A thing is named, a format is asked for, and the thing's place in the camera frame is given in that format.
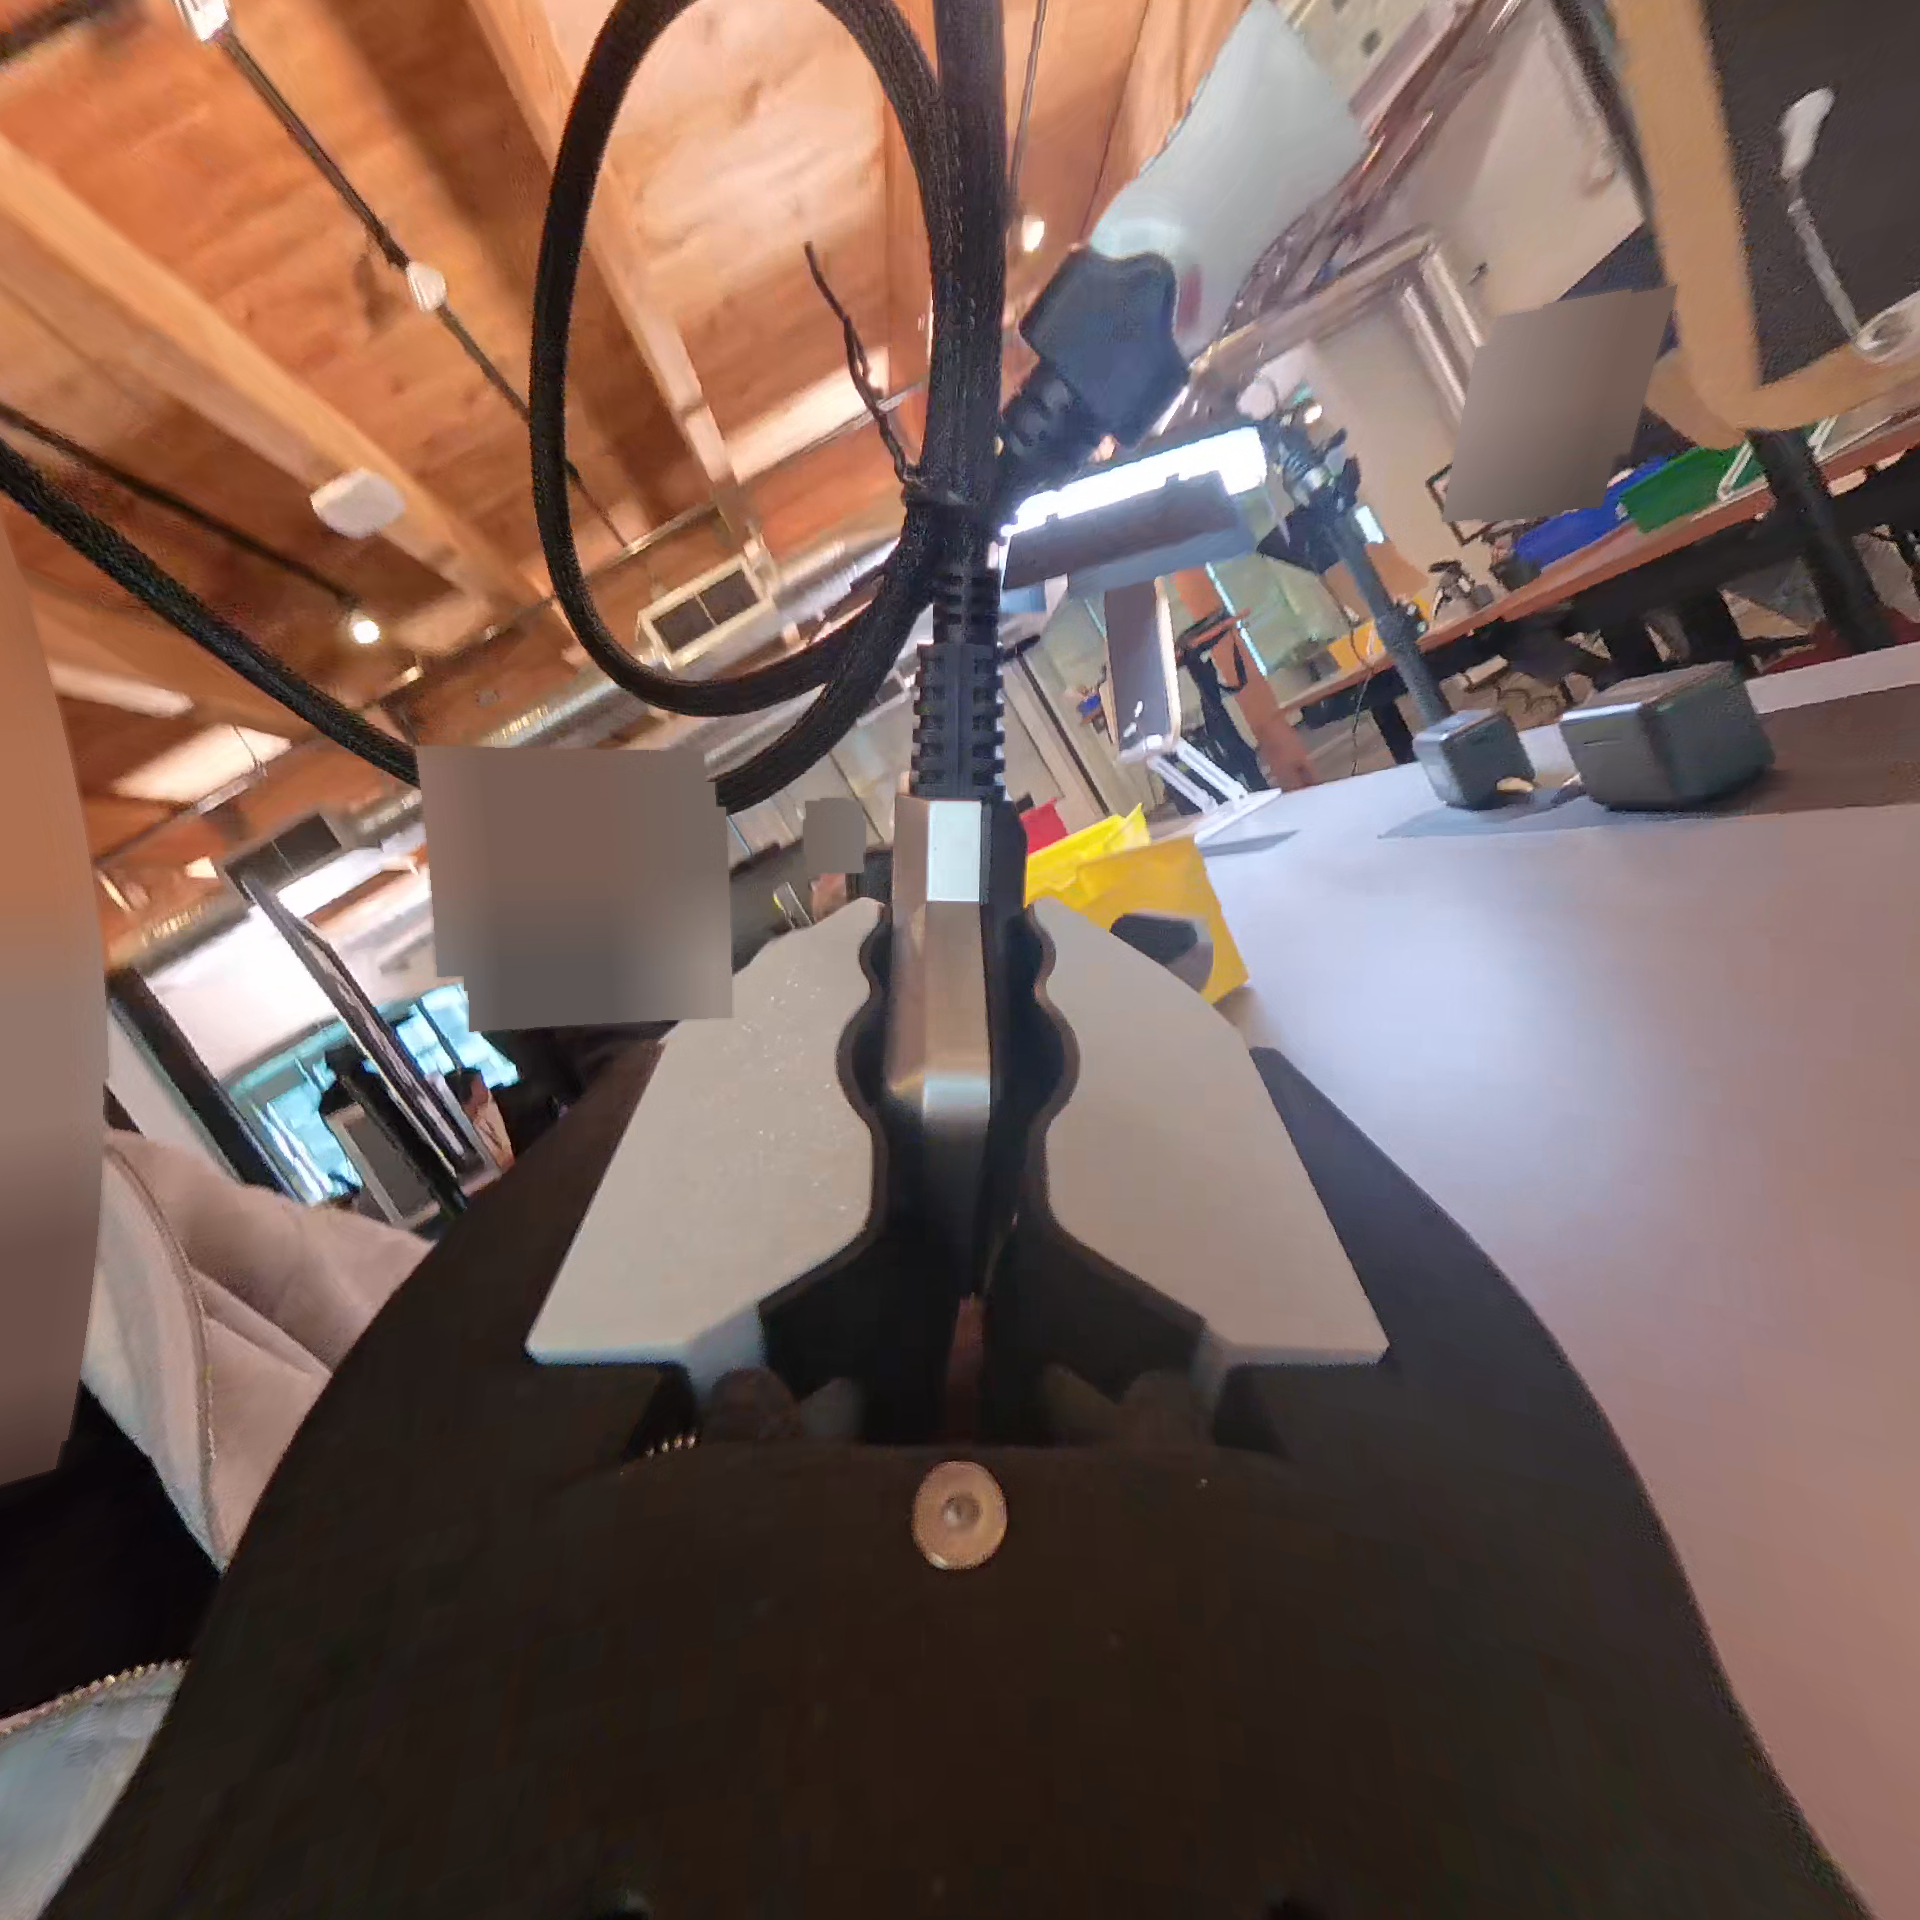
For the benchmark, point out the yellow plastic bin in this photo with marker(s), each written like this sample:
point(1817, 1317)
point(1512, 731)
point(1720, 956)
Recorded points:
point(1080, 841)
point(1171, 885)

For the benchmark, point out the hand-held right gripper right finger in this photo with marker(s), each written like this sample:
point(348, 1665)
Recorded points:
point(1200, 1171)

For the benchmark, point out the grey cube device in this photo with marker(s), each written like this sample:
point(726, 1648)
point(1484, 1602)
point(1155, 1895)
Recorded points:
point(1470, 759)
point(1664, 742)

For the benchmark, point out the blue plastic bin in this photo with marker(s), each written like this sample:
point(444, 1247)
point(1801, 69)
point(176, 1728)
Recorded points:
point(1568, 537)

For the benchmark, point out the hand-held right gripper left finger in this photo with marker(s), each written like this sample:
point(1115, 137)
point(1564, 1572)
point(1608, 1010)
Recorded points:
point(720, 1140)

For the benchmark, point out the green plastic bin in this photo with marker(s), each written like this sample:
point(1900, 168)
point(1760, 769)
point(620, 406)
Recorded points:
point(1680, 492)

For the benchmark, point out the overhead desk lamp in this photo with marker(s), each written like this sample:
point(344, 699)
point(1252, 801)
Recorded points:
point(1140, 518)

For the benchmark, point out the wooden office desk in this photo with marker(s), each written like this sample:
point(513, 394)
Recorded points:
point(1680, 548)

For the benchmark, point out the black panel with wooden edge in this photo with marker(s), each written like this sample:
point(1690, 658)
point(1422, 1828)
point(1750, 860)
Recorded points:
point(1755, 270)

